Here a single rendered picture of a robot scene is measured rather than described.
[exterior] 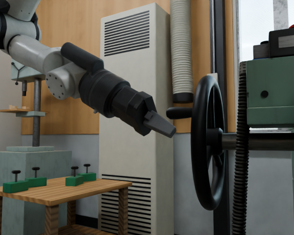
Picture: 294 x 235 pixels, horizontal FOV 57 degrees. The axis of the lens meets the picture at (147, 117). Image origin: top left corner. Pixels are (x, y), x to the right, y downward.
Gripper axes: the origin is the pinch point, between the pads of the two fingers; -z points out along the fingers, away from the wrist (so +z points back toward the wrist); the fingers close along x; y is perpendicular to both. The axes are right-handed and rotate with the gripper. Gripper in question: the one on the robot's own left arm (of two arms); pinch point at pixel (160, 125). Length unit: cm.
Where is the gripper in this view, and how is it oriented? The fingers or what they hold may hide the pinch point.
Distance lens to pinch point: 52.8
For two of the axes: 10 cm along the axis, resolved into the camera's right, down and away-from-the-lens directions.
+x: -1.7, -4.2, -8.9
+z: -8.0, -4.7, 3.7
